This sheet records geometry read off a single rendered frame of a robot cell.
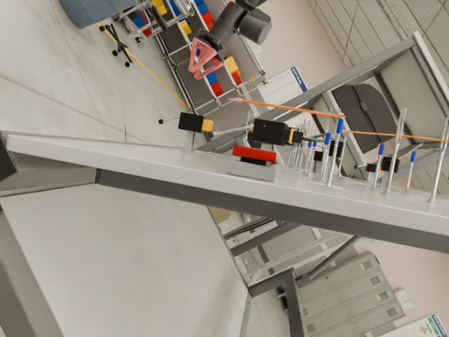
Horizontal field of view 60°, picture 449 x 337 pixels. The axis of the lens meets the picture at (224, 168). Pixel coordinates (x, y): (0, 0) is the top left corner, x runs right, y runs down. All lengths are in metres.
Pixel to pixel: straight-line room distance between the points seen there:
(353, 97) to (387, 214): 1.36
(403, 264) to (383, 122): 6.79
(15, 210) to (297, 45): 8.53
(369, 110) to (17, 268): 1.50
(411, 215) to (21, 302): 0.44
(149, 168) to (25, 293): 0.21
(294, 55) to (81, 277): 8.40
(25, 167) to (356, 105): 1.45
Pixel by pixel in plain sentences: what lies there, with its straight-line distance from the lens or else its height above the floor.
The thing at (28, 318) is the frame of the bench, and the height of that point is 0.80.
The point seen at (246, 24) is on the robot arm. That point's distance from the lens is 1.03.
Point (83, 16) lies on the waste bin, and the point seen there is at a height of 0.12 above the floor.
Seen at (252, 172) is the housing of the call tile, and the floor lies 1.10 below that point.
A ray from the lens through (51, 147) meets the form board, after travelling 0.48.
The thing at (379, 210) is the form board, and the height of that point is 1.20.
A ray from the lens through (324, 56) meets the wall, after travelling 8.85.
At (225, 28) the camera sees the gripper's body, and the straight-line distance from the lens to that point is 1.03.
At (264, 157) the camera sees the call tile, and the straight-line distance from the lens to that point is 0.44.
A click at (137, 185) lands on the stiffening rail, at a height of 0.93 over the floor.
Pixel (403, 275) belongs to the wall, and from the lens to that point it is 8.47.
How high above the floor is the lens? 1.13
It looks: 7 degrees down
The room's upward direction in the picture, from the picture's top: 63 degrees clockwise
